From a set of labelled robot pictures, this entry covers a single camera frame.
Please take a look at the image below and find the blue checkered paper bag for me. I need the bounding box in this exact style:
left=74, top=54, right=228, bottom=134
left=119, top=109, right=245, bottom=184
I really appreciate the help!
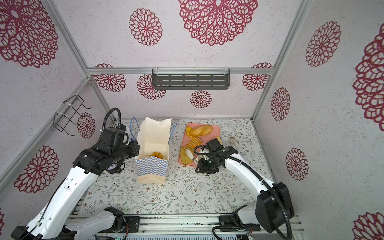
left=135, top=117, right=172, bottom=184

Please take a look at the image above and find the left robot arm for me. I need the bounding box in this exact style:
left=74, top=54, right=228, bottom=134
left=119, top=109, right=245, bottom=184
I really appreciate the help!
left=11, top=124, right=140, bottom=240

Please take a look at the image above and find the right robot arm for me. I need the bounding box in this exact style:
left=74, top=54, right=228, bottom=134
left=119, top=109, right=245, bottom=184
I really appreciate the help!
left=193, top=138, right=295, bottom=240

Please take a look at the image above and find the striped twisted bread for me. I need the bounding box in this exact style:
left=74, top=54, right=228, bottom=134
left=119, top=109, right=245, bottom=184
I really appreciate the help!
left=185, top=137, right=202, bottom=151

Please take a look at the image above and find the long baguette bread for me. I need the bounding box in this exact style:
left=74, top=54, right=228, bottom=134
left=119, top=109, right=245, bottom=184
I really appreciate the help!
left=190, top=125, right=213, bottom=138

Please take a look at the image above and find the yellow croissant bread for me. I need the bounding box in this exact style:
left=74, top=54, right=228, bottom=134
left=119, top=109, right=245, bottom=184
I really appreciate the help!
left=186, top=127, right=194, bottom=139

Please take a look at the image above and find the pink plastic tray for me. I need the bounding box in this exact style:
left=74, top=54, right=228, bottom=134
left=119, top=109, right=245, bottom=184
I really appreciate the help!
left=178, top=123, right=220, bottom=167

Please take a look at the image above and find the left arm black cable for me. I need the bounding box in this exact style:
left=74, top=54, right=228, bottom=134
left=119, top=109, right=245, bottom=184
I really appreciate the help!
left=101, top=107, right=122, bottom=131

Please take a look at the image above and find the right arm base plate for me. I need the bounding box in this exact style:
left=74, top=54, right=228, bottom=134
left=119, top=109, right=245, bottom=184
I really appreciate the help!
left=219, top=215, right=261, bottom=232

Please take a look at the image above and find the aluminium front rail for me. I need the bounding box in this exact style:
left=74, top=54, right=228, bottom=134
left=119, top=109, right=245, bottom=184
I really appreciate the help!
left=62, top=212, right=306, bottom=236

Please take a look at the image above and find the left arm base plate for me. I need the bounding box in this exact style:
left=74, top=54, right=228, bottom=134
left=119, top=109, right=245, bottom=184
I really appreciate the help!
left=102, top=207, right=141, bottom=233

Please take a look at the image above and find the black wire rack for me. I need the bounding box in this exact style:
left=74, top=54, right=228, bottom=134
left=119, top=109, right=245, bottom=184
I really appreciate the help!
left=52, top=95, right=91, bottom=137

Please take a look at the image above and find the grey wall shelf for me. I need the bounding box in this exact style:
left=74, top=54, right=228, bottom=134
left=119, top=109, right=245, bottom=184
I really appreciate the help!
left=152, top=69, right=231, bottom=90

